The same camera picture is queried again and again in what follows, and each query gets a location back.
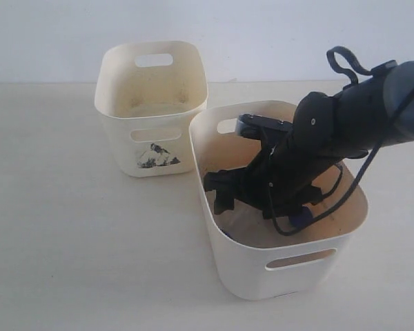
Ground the tube with blue cap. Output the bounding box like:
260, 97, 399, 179
288, 205, 313, 228

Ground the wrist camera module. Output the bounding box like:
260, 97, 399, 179
235, 113, 293, 140

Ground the conical tube blue cap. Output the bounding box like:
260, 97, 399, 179
223, 201, 259, 240

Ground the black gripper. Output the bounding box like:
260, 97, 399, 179
203, 136, 321, 219

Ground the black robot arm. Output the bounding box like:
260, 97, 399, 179
204, 61, 414, 218

